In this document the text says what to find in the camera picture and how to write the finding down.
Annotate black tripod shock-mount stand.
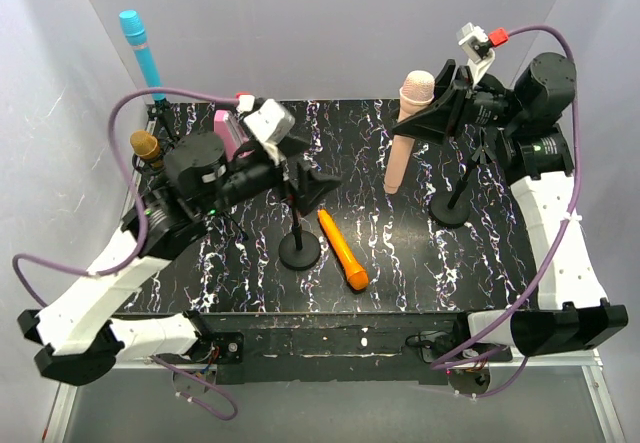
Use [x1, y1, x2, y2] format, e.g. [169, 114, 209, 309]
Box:
[131, 152, 165, 175]

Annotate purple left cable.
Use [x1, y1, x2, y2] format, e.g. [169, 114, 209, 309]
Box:
[12, 87, 256, 421]

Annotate gold microphone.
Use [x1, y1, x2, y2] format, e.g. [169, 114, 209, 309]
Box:
[129, 130, 164, 170]

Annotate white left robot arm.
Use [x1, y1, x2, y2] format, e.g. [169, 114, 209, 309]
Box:
[18, 131, 340, 386]

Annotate black front mounting rail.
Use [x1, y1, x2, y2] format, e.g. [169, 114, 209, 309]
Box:
[149, 310, 521, 387]

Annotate pink metronome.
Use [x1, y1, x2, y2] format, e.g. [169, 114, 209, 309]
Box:
[213, 110, 249, 161]

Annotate blue microphone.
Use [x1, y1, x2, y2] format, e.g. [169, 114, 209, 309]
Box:
[119, 10, 163, 87]

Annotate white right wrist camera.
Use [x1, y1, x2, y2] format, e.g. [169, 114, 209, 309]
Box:
[456, 22, 495, 86]

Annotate cream pink microphone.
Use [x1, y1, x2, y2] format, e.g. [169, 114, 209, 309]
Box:
[383, 69, 436, 195]

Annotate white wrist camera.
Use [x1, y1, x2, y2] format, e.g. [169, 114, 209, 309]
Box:
[456, 22, 495, 86]
[244, 99, 295, 166]

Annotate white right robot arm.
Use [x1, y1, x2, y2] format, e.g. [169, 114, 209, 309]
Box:
[393, 52, 628, 357]

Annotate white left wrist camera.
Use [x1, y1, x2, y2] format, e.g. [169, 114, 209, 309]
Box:
[244, 99, 295, 166]

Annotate orange microphone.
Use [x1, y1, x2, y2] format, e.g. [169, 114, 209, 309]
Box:
[317, 209, 369, 291]

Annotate black round-base stand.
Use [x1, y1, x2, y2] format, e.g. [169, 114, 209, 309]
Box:
[428, 129, 496, 229]
[278, 161, 321, 271]

